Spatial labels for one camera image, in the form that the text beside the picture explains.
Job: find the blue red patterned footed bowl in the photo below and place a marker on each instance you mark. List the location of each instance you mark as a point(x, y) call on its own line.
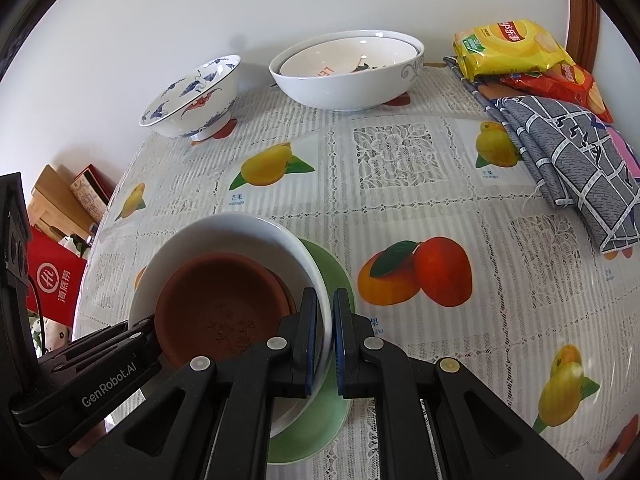
point(197, 105)

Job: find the brown clay dish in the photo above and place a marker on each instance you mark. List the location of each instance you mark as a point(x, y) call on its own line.
point(217, 306)
point(292, 309)

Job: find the patterned red box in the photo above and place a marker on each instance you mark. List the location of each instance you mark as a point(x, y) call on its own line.
point(93, 190)

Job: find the yellow chips bag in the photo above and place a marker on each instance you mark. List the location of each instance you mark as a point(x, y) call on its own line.
point(509, 47)

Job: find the fruit print tablecloth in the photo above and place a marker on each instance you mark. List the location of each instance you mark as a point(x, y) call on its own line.
point(355, 184)

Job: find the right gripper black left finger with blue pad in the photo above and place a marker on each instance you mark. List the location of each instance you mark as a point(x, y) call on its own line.
point(212, 420)

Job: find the wooden board by wall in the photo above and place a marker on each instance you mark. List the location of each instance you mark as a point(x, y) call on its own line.
point(55, 210)

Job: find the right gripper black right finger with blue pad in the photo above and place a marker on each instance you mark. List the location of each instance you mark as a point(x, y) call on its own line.
point(435, 420)

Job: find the green square plate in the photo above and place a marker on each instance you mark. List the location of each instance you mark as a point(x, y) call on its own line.
point(320, 424)

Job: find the red gift bag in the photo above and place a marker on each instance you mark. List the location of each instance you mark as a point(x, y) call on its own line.
point(56, 273)

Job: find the person's left hand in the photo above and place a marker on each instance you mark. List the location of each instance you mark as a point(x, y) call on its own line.
point(91, 438)

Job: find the red orange chips bag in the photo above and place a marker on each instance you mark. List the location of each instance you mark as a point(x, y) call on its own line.
point(564, 82)

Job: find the brown wooden corner trim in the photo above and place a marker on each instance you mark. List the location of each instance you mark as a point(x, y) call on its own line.
point(583, 32)

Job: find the white bowl blue trim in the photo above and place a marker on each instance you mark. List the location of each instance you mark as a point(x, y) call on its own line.
point(269, 244)

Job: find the inner white lemon bowl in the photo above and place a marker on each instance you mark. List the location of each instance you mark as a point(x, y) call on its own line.
point(348, 55)

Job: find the large white bowl grey scrolls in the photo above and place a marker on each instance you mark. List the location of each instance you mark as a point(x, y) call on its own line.
point(354, 91)

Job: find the grey checked folded cloth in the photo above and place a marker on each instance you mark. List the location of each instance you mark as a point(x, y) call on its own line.
point(575, 159)

